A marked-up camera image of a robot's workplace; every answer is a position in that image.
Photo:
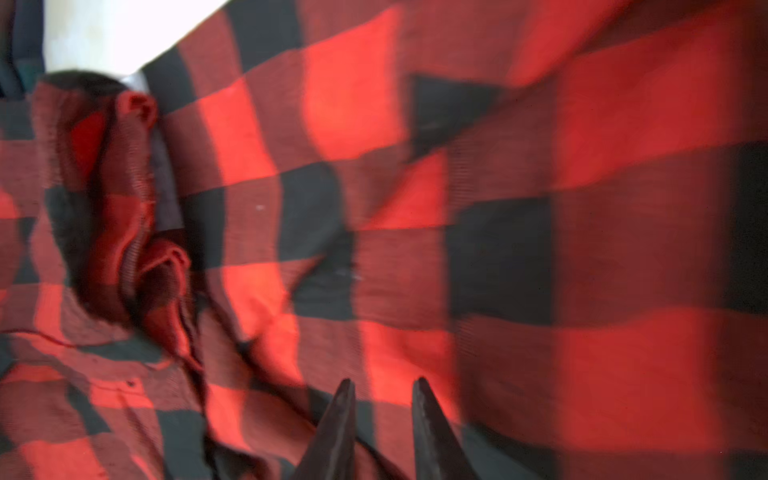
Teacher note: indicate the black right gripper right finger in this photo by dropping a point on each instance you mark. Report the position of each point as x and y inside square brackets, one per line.
[437, 452]

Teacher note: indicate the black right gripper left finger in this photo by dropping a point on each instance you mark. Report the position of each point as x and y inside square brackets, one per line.
[330, 455]

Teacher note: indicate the folded brown plaid shirt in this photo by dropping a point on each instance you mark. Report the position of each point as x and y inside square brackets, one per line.
[22, 35]

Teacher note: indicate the red black plaid shirt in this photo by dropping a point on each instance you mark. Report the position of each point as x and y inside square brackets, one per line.
[554, 211]

